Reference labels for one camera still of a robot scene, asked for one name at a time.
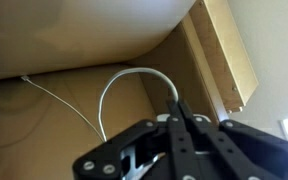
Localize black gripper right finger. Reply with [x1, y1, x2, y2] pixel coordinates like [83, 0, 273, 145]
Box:
[178, 99, 288, 180]

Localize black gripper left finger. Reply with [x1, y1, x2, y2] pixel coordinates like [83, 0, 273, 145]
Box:
[72, 98, 193, 180]

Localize white charging cable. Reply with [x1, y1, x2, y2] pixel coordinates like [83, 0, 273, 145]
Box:
[19, 67, 180, 143]

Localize light wooden side table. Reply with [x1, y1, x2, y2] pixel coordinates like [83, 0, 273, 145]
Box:
[180, 0, 260, 114]

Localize tan leather sofa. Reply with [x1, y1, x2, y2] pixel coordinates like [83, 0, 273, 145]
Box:
[0, 0, 225, 180]

